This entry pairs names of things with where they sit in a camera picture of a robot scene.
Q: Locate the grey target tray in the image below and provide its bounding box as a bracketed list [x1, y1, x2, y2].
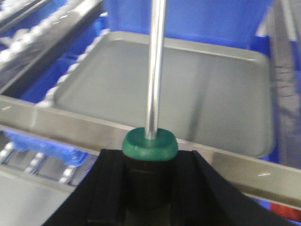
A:
[45, 31, 274, 157]

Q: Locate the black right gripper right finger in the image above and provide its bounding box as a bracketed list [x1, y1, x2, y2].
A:
[170, 151, 292, 226]

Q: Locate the green black screwdriver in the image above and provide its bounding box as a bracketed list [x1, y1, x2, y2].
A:
[122, 0, 178, 210]

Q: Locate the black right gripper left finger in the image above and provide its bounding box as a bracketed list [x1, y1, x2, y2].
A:
[44, 149, 127, 226]

